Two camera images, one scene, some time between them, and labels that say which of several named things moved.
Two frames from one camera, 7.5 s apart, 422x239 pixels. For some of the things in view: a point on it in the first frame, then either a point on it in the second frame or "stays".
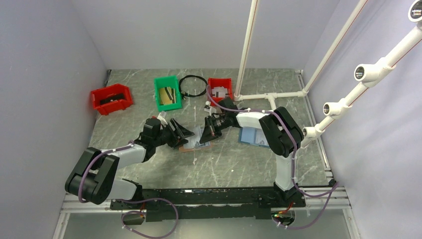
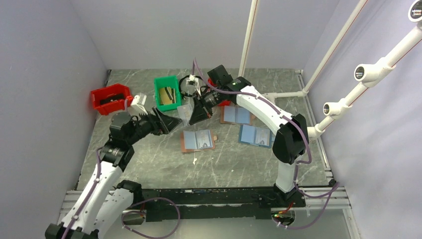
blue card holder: (253, 136) stays
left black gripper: (181, 131) to (168, 123)
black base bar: (206, 204) stays
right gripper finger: (209, 133) to (198, 113)
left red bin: (112, 99) stays
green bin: (166, 81) stays
